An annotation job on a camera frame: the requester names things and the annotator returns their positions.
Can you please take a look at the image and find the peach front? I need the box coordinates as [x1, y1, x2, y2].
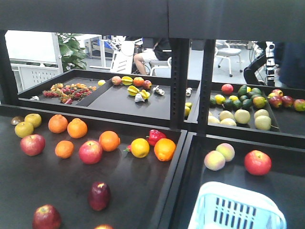
[204, 150, 225, 171]

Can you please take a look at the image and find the orange near tray edge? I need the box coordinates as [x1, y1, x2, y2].
[154, 138, 176, 161]

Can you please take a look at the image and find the knobbed orange right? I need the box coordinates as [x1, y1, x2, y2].
[67, 118, 88, 139]

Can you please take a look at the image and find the yellow orange citrus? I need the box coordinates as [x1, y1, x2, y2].
[131, 138, 150, 158]

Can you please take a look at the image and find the yellow pear upper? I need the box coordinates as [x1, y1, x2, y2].
[24, 113, 42, 128]

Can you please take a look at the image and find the pink red apple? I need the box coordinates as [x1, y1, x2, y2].
[79, 140, 102, 165]
[20, 134, 46, 156]

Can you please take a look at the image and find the seated person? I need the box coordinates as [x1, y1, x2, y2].
[133, 38, 172, 75]

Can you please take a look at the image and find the dark red apple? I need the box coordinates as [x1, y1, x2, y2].
[88, 181, 111, 211]

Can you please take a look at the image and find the pile of small tomatoes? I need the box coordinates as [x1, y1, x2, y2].
[42, 83, 97, 104]

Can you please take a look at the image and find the brown mushroom cap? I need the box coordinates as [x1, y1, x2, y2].
[10, 116, 24, 125]

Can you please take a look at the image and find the yellow star fruit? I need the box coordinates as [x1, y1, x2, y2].
[127, 85, 140, 96]

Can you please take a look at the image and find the orange beside middle apple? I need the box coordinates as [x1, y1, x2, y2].
[99, 131, 121, 152]

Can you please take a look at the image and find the small orange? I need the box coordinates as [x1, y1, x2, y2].
[55, 140, 74, 159]

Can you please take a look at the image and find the red yellow apple front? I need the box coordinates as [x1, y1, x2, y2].
[94, 224, 114, 229]

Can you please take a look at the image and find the red chili pepper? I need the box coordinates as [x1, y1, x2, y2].
[124, 145, 132, 153]

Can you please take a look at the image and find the yellow lemon front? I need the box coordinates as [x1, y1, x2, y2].
[184, 106, 191, 117]

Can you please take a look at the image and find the yellow pear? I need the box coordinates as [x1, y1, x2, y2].
[24, 113, 42, 128]
[15, 122, 34, 138]

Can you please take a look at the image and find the pink red apple middle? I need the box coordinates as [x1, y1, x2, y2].
[79, 140, 102, 165]

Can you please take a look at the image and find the red bell pepper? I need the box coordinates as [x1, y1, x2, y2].
[146, 129, 167, 146]

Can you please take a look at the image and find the yellow pear lower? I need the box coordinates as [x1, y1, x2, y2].
[15, 122, 34, 138]

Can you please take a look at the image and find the knobbed orange left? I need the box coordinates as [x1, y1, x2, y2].
[48, 114, 68, 134]

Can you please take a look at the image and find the pink red apple left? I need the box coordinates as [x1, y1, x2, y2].
[20, 134, 46, 156]

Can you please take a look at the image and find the red apple right tray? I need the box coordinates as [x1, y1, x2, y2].
[244, 150, 272, 176]

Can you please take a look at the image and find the green potted plant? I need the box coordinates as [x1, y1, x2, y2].
[56, 32, 87, 72]

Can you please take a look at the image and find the light blue plastic basket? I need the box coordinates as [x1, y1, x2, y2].
[188, 181, 287, 229]

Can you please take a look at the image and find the white garlic bulb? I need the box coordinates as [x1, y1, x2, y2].
[134, 93, 145, 103]

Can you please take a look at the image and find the knobbed orange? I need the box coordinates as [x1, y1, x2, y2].
[48, 114, 68, 134]
[67, 118, 88, 139]

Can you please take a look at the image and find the white office chair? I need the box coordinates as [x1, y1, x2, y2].
[214, 40, 243, 77]

